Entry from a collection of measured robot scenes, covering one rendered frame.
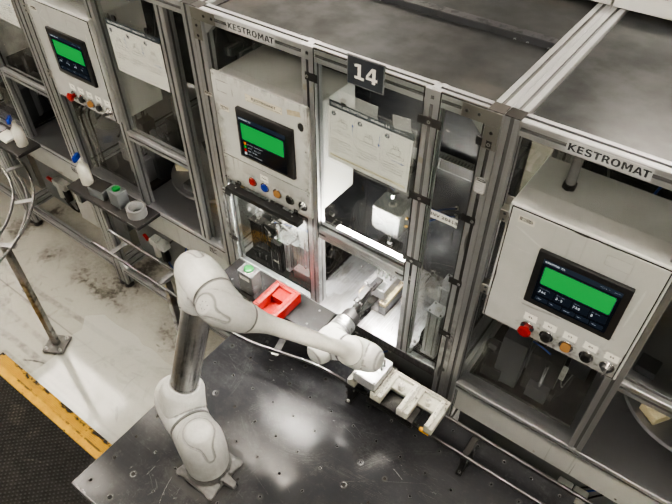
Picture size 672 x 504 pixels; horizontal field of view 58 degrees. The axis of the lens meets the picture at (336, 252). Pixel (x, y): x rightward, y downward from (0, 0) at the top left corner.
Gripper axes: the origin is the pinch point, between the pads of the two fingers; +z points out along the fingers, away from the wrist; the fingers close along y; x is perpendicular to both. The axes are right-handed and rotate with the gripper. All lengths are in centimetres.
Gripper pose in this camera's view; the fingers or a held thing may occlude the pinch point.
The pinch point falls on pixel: (376, 289)
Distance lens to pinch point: 244.9
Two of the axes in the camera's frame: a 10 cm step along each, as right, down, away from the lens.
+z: 5.9, -5.6, 5.7
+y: 0.0, -7.1, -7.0
